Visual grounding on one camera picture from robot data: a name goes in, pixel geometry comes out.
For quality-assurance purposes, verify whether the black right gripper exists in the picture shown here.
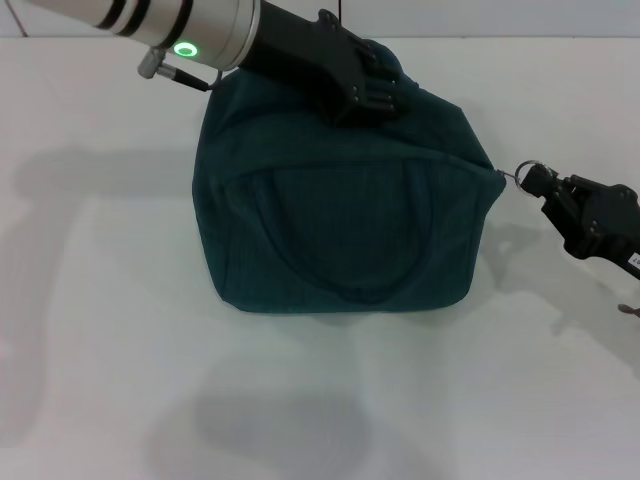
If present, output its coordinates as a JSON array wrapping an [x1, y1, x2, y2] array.
[[520, 167, 640, 279]]

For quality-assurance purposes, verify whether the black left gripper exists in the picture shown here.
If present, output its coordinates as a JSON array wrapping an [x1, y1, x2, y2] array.
[[238, 0, 402, 127]]

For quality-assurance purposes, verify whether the metal key ring zipper pull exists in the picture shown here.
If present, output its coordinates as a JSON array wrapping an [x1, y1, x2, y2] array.
[[496, 158, 557, 194]]

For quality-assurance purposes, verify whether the dark teal insulated lunch bag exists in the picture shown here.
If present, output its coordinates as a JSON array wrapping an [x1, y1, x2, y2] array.
[[192, 40, 507, 316]]

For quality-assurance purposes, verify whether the left arm cable with connector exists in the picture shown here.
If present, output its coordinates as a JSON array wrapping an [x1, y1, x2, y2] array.
[[136, 47, 224, 93]]

